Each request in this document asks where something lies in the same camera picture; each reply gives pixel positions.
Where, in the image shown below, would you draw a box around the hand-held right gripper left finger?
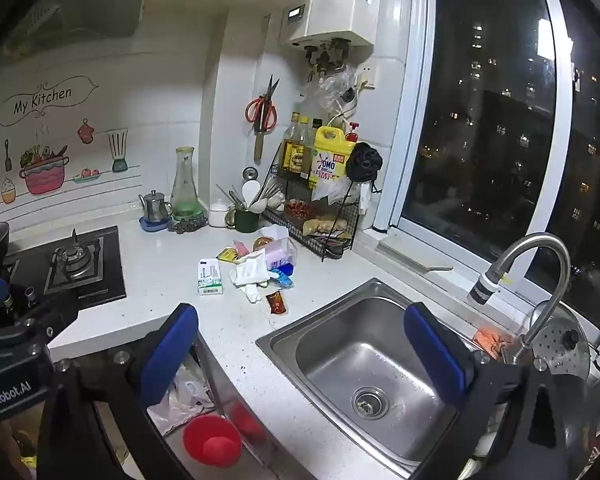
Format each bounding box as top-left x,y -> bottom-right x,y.
37,302 -> 201,480

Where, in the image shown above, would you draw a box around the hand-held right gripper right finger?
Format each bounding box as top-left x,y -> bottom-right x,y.
404,302 -> 600,480

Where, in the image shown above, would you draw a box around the white green medicine box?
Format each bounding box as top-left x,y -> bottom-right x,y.
197,258 -> 224,296

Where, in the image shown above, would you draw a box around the red plastic bin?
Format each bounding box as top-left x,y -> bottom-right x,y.
182,412 -> 243,473

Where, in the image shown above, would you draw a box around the pink plastic packet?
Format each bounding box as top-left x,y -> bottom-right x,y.
264,237 -> 299,271

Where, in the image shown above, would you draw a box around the large white plastic bag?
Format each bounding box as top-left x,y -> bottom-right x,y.
147,355 -> 216,436

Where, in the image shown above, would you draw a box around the orange cloth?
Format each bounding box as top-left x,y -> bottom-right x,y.
472,327 -> 511,361

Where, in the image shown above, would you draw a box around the black gas stove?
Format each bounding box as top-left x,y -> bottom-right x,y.
0,225 -> 127,306

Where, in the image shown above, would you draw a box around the stainless steel sink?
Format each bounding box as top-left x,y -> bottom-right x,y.
256,277 -> 521,478

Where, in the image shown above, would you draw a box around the white rubber glove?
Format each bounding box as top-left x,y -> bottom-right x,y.
228,249 -> 273,303

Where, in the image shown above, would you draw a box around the blue coaster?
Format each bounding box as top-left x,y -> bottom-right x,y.
139,216 -> 173,233

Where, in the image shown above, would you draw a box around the perforated steel lid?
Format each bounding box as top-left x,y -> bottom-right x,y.
527,300 -> 593,381

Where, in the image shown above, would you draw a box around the dark steel scrubber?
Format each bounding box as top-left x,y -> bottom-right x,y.
169,215 -> 210,235

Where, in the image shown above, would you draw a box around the blue plastic wrapper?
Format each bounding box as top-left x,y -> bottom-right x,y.
269,266 -> 297,289

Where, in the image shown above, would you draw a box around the small steel teapot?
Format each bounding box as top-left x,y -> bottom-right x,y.
139,190 -> 173,223

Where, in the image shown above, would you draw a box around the steel faucet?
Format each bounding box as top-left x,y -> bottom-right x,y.
467,232 -> 573,363

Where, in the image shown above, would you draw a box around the green enamel mug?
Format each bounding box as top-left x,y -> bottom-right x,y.
225,207 -> 260,233

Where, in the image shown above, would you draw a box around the glass flask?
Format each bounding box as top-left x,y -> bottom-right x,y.
170,146 -> 203,221

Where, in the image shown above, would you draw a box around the bundle of steel utensils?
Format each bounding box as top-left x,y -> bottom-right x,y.
215,182 -> 281,211

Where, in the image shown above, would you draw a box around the ginger root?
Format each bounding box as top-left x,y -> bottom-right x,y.
302,215 -> 348,238

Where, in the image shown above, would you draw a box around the white rice spoon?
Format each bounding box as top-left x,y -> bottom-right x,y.
241,180 -> 266,211

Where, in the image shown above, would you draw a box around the bowl of dried chilies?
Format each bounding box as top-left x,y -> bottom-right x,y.
285,199 -> 321,221

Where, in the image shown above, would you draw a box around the crumpled white plastic bag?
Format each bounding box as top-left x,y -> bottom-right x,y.
312,175 -> 353,206

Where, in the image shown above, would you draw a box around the black cloth ball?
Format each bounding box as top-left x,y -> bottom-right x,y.
346,142 -> 384,183

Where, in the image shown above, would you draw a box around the yellow detergent jug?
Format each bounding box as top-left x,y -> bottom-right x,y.
311,125 -> 357,181

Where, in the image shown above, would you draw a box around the brown label oil bottle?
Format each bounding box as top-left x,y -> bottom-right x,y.
280,111 -> 303,173

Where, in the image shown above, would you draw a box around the clear oil bottle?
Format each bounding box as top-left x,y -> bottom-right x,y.
297,116 -> 315,178

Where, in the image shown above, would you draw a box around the clear hanging plastic bag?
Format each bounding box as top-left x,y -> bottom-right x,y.
300,65 -> 358,111

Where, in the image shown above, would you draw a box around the range hood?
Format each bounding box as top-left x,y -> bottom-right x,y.
10,0 -> 158,56

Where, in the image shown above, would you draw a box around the white water heater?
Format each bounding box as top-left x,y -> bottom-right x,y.
280,0 -> 376,53

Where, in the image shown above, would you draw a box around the black wire rack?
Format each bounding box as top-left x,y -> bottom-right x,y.
261,140 -> 376,261

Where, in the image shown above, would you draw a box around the kitchen wall sticker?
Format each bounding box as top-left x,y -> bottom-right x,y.
0,75 -> 143,216

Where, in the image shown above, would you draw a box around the white window frame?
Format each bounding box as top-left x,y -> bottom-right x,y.
375,0 -> 600,351

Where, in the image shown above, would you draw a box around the red handled scissors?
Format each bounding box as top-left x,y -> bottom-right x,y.
245,75 -> 281,133

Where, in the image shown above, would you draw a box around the white wall socket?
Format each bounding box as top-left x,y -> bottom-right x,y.
355,62 -> 378,88

